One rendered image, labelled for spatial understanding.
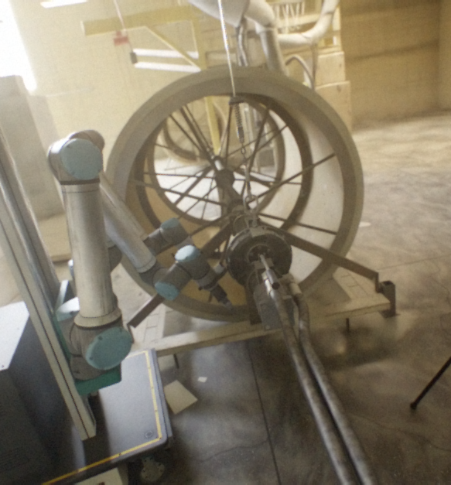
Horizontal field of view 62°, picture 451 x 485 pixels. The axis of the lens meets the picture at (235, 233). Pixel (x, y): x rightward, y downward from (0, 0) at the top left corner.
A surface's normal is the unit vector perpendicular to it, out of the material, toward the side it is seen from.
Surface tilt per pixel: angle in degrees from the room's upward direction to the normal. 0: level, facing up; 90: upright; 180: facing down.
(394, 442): 0
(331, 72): 90
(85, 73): 90
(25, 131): 90
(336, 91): 90
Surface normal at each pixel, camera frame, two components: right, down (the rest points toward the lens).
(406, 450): -0.16, -0.92
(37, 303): 0.31, 0.29
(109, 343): 0.67, 0.25
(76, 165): 0.65, 0.04
